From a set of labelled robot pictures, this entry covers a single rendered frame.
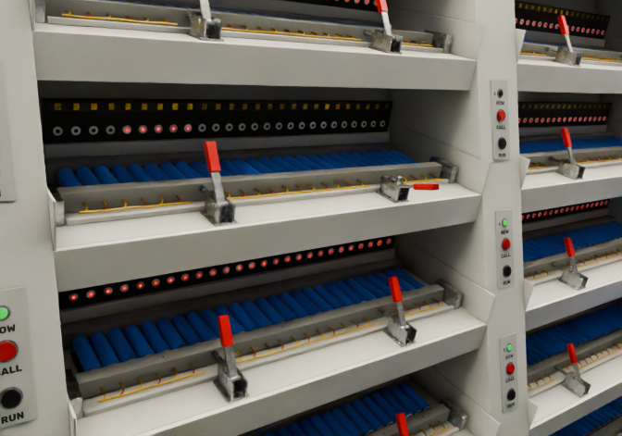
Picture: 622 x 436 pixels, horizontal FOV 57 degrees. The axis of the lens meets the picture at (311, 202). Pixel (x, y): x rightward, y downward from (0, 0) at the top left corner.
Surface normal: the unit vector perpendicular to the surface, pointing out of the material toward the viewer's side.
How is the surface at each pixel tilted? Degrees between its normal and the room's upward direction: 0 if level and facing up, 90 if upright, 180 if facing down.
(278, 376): 21
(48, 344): 90
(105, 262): 111
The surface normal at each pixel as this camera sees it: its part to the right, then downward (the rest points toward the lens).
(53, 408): 0.57, 0.03
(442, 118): -0.82, 0.10
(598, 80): 0.55, 0.38
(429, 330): 0.14, -0.92
